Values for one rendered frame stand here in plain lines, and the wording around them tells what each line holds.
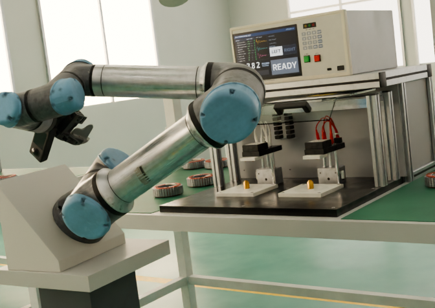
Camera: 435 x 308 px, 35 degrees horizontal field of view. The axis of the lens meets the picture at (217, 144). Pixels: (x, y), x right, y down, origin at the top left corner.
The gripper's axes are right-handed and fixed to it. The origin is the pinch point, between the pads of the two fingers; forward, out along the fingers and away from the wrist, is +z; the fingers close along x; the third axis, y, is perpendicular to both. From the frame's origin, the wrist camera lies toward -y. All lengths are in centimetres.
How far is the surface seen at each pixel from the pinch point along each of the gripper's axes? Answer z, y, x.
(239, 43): 65, 44, 8
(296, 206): 35, 21, -49
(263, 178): 74, 15, -28
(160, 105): 634, -86, 260
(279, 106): 33, 39, -27
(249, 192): 55, 11, -32
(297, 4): 731, 124, 247
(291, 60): 60, 52, -12
